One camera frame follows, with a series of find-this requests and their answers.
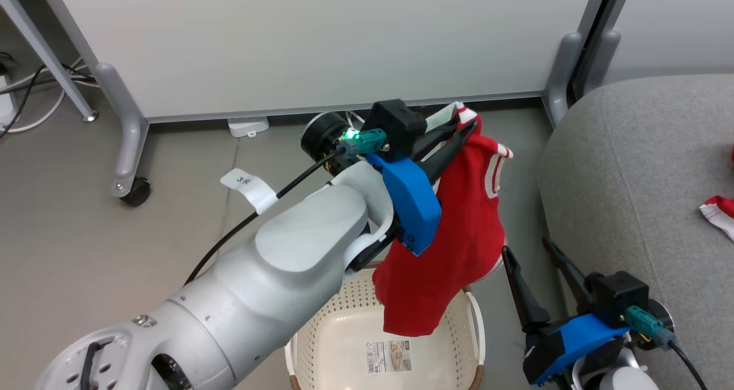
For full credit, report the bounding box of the red garment white striped cuff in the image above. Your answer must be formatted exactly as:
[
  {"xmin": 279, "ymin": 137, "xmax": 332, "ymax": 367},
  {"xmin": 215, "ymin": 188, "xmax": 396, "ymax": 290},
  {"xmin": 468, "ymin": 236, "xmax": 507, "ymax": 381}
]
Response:
[{"xmin": 698, "ymin": 145, "xmax": 734, "ymax": 243}]

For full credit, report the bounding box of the grey fabric sofa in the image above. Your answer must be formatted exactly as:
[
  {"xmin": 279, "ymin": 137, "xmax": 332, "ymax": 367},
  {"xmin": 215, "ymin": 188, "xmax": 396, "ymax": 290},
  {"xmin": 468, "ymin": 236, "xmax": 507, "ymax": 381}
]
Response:
[{"xmin": 537, "ymin": 74, "xmax": 734, "ymax": 390}]

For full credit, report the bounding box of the white partition with dark edge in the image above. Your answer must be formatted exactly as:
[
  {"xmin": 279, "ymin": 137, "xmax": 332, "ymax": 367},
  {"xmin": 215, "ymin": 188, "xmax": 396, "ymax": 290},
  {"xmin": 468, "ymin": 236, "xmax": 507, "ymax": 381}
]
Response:
[{"xmin": 572, "ymin": 0, "xmax": 734, "ymax": 99}]

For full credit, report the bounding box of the teal camera connector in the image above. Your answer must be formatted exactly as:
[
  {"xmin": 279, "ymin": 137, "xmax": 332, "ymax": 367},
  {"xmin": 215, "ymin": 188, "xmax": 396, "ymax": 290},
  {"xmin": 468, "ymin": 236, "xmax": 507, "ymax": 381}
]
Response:
[
  {"xmin": 342, "ymin": 128, "xmax": 389, "ymax": 157},
  {"xmin": 624, "ymin": 306, "xmax": 677, "ymax": 349}
]

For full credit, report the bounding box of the white floor cable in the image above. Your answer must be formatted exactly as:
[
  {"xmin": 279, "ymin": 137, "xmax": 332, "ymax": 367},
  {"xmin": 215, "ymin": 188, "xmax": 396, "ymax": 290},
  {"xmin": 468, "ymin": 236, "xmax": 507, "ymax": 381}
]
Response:
[{"xmin": 5, "ymin": 63, "xmax": 95, "ymax": 134}]

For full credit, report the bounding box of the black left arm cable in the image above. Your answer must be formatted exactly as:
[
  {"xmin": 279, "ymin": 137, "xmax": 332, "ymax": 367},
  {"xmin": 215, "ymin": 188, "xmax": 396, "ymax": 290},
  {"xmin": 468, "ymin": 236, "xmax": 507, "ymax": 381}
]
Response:
[{"xmin": 183, "ymin": 148, "xmax": 346, "ymax": 286}]

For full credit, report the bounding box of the white partition panel grey frame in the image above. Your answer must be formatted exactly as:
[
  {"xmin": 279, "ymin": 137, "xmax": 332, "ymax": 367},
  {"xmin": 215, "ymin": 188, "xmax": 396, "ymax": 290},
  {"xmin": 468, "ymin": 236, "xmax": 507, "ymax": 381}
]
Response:
[{"xmin": 32, "ymin": 0, "xmax": 610, "ymax": 199}]

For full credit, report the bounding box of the white power adapter box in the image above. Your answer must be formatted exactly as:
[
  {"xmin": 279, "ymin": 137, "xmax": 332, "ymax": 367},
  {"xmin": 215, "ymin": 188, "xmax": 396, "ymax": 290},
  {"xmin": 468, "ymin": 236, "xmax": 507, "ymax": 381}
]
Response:
[{"xmin": 227, "ymin": 116, "xmax": 270, "ymax": 139}]

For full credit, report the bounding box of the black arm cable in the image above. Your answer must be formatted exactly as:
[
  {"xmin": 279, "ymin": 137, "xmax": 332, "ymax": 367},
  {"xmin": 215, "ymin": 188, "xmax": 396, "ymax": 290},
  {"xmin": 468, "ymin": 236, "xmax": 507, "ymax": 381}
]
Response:
[
  {"xmin": 183, "ymin": 148, "xmax": 346, "ymax": 286},
  {"xmin": 667, "ymin": 341, "xmax": 710, "ymax": 390}
]

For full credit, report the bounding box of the grey metal table leg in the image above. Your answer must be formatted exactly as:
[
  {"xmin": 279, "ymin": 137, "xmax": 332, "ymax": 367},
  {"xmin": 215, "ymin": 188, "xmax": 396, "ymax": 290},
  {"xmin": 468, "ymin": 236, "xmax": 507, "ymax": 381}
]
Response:
[{"xmin": 0, "ymin": 0, "xmax": 99, "ymax": 123}]

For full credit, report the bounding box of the black caster wheel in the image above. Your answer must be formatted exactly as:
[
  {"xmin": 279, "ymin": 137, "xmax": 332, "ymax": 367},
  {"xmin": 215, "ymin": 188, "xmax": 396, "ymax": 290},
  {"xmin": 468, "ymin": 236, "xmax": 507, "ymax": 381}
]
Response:
[{"xmin": 120, "ymin": 176, "xmax": 151, "ymax": 208}]

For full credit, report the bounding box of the teal right camera connector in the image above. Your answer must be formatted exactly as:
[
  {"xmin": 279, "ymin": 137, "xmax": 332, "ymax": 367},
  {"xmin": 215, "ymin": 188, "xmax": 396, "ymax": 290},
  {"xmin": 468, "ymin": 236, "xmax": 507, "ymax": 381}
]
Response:
[{"xmin": 624, "ymin": 306, "xmax": 677, "ymax": 349}]

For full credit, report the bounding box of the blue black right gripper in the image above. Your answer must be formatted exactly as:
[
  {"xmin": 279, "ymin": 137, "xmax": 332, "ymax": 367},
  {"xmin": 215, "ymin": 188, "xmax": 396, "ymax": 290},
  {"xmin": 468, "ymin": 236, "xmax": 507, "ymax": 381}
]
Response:
[{"xmin": 501, "ymin": 236, "xmax": 633, "ymax": 387}]

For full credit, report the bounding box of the white cable tag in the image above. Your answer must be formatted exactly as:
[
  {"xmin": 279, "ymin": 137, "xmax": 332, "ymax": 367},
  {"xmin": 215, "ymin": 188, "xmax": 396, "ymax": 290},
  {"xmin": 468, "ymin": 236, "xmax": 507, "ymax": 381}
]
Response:
[{"xmin": 220, "ymin": 168, "xmax": 279, "ymax": 215}]

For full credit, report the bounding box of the teal left camera connector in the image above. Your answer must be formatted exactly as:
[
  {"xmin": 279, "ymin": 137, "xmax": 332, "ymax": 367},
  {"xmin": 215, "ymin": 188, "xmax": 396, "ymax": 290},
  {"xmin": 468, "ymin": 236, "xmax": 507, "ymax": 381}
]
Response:
[{"xmin": 342, "ymin": 128, "xmax": 389, "ymax": 157}]

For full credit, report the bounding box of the black floor cable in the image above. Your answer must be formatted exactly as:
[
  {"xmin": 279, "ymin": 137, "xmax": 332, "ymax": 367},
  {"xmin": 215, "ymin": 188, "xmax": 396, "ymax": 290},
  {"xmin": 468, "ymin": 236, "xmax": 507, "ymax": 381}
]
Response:
[{"xmin": 0, "ymin": 52, "xmax": 97, "ymax": 139}]

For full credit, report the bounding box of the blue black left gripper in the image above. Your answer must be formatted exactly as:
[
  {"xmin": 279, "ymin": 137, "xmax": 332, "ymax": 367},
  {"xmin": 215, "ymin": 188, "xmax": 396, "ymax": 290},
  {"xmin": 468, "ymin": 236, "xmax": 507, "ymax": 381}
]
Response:
[{"xmin": 366, "ymin": 118, "xmax": 480, "ymax": 257}]

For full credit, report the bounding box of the printed basket label sticker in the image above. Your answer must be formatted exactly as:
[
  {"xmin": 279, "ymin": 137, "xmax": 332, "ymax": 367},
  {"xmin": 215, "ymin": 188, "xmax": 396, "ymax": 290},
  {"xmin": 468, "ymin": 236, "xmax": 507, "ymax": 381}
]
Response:
[{"xmin": 365, "ymin": 338, "xmax": 413, "ymax": 375}]

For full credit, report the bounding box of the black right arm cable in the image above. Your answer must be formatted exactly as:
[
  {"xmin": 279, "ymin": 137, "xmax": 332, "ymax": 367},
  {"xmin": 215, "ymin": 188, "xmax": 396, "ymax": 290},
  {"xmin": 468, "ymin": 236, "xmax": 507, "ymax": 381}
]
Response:
[{"xmin": 667, "ymin": 341, "xmax": 710, "ymax": 390}]

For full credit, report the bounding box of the white perforated laundry basket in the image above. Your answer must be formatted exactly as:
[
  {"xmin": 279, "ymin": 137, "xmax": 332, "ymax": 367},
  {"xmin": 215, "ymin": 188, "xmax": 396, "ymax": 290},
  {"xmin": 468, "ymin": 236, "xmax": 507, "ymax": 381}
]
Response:
[{"xmin": 284, "ymin": 263, "xmax": 486, "ymax": 390}]

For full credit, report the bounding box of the red jersey white trim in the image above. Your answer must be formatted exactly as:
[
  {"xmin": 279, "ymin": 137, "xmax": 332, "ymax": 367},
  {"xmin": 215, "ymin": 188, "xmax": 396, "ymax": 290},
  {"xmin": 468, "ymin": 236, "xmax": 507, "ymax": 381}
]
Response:
[{"xmin": 372, "ymin": 102, "xmax": 514, "ymax": 338}]

